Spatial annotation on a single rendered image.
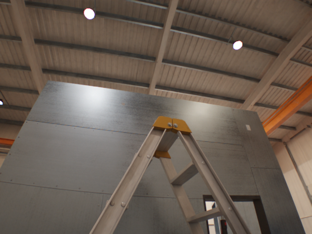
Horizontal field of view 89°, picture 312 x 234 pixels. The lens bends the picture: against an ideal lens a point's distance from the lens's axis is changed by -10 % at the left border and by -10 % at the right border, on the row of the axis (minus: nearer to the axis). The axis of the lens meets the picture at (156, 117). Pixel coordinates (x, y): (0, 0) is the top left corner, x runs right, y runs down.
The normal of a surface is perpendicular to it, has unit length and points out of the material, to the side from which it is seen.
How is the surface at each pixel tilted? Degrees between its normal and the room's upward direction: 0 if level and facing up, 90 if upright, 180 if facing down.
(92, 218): 90
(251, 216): 90
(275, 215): 90
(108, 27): 176
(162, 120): 90
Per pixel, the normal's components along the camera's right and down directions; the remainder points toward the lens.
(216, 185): 0.26, -0.63
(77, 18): 0.01, 0.74
